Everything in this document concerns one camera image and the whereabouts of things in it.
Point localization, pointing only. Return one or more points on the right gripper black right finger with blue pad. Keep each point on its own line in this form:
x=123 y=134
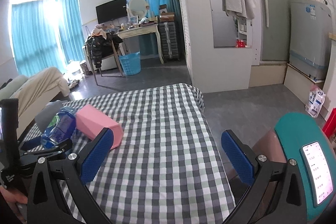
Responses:
x=275 y=191

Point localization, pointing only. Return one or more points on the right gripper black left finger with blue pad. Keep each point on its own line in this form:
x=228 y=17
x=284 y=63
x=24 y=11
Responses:
x=46 y=202

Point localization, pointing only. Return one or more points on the blue plastic bottle cup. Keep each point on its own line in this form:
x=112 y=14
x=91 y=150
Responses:
x=61 y=127

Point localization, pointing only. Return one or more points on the grey plastic cup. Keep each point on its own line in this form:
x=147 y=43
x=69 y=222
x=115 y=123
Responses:
x=45 y=116

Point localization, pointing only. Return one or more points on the pink faceted cup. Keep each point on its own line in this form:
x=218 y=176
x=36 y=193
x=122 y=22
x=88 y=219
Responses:
x=90 y=121

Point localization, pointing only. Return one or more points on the person's left hand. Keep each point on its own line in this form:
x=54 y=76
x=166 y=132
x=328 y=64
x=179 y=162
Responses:
x=12 y=197

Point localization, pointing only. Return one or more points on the smartphone with lit screen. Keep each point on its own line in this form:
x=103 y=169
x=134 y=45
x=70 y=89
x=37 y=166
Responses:
x=318 y=171

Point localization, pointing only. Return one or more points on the bed with beige blanket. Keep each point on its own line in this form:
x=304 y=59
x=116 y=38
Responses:
x=34 y=93

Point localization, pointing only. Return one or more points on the white detergent bag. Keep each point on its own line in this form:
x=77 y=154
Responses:
x=315 y=101

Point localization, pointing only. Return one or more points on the teal window curtain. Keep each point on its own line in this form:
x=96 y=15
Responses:
x=46 y=33

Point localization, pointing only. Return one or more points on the checkered tablecloth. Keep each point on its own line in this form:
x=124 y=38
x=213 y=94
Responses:
x=167 y=168

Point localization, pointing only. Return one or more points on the black jacket on chair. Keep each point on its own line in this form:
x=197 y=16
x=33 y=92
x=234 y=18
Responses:
x=100 y=47

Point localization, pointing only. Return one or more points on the wooden chair with clothes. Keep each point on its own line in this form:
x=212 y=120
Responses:
x=100 y=31

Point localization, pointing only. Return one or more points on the blue laundry basket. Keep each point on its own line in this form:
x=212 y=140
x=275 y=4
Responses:
x=131 y=63

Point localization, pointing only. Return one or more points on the white wardrobe cabinet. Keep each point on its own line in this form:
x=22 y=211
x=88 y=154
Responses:
x=214 y=62

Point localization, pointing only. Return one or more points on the black television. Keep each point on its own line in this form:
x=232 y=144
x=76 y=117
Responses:
x=111 y=10

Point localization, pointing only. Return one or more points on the white washing machine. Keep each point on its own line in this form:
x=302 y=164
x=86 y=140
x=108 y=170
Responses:
x=310 y=46

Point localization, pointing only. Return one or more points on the grey drawer tower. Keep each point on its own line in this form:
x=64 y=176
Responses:
x=169 y=41

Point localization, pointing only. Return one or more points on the white vanity desk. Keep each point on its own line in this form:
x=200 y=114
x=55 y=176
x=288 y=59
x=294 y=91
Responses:
x=144 y=30

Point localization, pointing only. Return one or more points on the round vanity mirror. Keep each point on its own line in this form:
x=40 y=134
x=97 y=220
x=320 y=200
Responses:
x=137 y=8

